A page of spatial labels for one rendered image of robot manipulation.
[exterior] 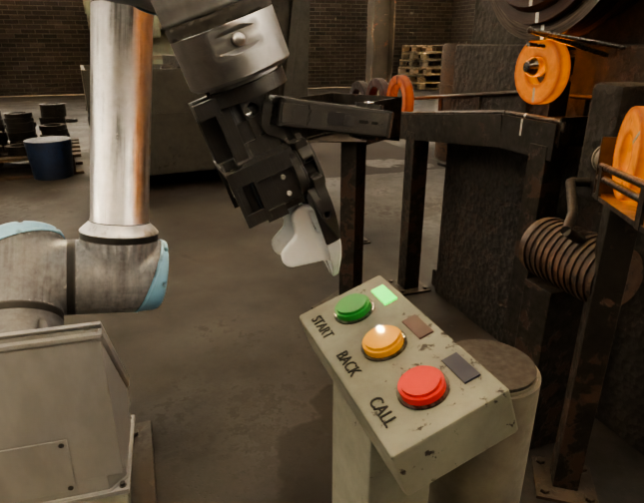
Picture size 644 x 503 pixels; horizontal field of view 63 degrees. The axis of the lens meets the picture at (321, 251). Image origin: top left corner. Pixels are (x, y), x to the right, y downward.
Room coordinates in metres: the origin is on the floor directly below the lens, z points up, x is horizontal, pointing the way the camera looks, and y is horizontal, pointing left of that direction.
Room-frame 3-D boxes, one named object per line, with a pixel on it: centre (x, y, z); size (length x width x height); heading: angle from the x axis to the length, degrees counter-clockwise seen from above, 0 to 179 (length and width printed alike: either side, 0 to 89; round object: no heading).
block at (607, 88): (1.11, -0.62, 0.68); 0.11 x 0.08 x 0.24; 110
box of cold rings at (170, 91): (3.69, 1.04, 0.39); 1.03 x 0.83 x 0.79; 114
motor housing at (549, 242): (0.97, -0.51, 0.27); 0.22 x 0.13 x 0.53; 20
